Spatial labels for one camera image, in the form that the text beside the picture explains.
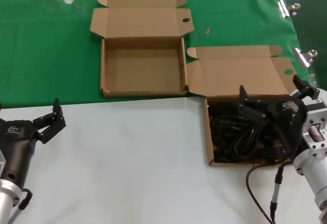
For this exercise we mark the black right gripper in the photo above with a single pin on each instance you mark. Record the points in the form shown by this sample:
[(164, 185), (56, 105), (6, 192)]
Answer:
[(287, 116)]

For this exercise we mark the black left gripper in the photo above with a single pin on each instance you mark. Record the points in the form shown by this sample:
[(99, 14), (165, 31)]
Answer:
[(15, 142)]

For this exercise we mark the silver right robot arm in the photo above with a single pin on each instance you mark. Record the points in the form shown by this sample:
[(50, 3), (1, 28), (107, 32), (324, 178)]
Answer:
[(314, 173)]

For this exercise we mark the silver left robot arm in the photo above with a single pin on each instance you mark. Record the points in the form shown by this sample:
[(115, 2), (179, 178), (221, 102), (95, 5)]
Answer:
[(7, 198)]

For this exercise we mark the brown cardboard box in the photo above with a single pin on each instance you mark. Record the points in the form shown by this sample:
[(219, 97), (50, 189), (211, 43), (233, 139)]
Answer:
[(242, 75)]

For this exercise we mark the cardboard box with torn corner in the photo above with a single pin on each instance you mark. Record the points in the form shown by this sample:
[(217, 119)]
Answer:
[(143, 65)]

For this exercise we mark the silver binder clip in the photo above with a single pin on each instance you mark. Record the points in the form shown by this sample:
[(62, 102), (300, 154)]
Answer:
[(284, 8), (302, 56)]

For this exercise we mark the green table cloth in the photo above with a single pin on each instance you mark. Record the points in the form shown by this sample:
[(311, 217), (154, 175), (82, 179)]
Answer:
[(51, 55)]

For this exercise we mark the short wooden stick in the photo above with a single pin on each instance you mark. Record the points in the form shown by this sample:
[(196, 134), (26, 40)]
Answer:
[(208, 30)]

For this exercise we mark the right wrist aluminium camera mount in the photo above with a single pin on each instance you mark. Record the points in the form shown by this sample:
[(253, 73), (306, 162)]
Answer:
[(316, 121)]

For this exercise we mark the wrist aluminium camera mount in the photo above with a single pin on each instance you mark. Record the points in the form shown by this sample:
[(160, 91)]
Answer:
[(316, 121), (2, 161)]

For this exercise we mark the left wrist aluminium camera mount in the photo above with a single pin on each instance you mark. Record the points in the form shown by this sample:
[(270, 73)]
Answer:
[(2, 161)]

